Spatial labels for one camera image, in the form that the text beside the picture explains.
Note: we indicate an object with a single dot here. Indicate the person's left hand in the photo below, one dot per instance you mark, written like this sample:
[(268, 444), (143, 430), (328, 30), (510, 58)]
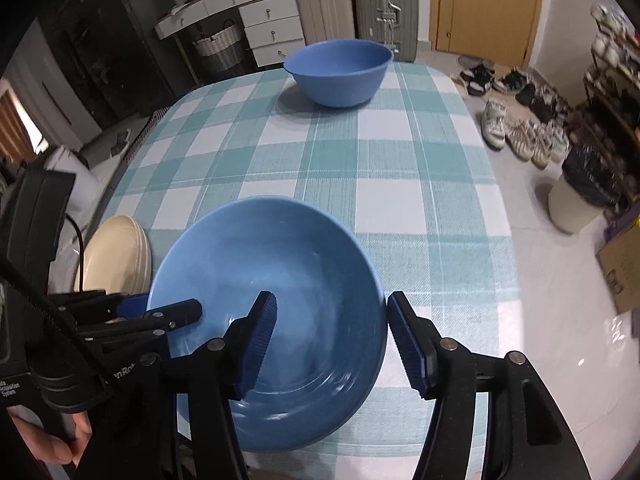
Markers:
[(45, 435)]

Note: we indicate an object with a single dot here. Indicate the row of shoes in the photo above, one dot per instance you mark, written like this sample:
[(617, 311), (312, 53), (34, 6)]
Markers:
[(520, 130)]

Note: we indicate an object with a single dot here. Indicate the blue plastic bowl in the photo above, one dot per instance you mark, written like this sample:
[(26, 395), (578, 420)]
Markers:
[(337, 72), (300, 270)]

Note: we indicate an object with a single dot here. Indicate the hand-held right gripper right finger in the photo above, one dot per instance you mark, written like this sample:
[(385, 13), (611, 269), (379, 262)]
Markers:
[(410, 345)]

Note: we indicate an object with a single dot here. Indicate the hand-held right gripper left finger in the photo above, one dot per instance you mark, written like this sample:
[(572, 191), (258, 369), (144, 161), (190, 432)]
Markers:
[(255, 345)]

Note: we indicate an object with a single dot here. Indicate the teal white checkered tablecloth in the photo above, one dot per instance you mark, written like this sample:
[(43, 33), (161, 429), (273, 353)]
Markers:
[(375, 170)]

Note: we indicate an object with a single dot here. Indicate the brown curtain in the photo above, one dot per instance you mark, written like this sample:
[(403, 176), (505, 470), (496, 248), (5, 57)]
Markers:
[(17, 130)]

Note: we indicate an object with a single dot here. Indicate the shoe rack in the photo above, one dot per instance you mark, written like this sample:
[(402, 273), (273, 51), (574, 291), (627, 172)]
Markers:
[(615, 85)]

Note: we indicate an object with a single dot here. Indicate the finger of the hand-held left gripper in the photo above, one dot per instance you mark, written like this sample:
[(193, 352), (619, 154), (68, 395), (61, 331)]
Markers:
[(185, 310), (132, 305)]

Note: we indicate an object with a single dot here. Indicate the white trash bin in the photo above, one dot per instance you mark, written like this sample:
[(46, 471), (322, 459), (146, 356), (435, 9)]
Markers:
[(580, 200)]

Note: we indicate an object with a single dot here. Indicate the black refrigerator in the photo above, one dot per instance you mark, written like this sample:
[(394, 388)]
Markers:
[(110, 60)]

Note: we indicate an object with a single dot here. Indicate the cream round plate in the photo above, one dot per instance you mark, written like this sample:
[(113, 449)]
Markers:
[(149, 265), (143, 252), (110, 255)]

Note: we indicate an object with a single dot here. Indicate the white wooden desk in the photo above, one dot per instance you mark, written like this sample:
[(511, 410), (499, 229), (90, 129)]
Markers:
[(220, 0)]

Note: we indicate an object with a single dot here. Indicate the beige suitcase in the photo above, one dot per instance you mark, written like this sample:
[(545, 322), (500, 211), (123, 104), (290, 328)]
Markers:
[(322, 5)]

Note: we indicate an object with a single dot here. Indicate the grey white side table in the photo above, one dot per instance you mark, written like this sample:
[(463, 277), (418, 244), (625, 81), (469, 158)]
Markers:
[(90, 185)]

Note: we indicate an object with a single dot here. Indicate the woven laundry basket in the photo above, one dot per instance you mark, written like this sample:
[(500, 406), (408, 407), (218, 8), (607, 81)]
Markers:
[(220, 50)]

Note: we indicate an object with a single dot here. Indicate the white drawer cabinet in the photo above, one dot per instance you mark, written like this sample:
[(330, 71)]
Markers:
[(272, 30)]

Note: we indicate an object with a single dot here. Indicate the wooden door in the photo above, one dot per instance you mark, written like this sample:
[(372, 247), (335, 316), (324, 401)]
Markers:
[(485, 10)]

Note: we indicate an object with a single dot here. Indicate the silver suitcase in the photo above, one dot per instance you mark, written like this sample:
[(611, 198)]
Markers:
[(385, 10)]

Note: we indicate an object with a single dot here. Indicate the black white patterned rug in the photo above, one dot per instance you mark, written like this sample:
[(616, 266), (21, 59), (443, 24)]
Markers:
[(147, 130)]

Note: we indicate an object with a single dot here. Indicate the flat cardboard box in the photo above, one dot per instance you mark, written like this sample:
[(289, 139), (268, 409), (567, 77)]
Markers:
[(622, 270)]

